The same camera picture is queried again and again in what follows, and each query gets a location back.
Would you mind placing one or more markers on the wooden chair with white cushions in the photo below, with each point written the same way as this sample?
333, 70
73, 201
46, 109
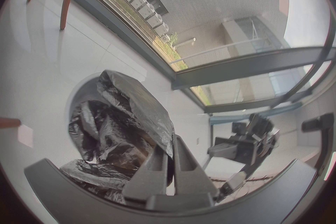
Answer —
65, 7

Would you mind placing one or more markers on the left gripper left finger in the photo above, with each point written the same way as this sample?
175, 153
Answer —
149, 181

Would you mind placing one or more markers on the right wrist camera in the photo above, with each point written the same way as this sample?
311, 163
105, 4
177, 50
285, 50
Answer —
238, 128

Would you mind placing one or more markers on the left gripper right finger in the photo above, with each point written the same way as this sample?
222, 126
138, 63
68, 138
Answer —
189, 178

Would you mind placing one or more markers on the white trash bin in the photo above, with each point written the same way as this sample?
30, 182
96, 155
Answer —
78, 91

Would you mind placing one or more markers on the black plastic bag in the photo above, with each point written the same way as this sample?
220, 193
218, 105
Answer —
118, 133

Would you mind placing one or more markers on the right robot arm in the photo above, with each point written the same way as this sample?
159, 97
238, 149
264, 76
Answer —
244, 149

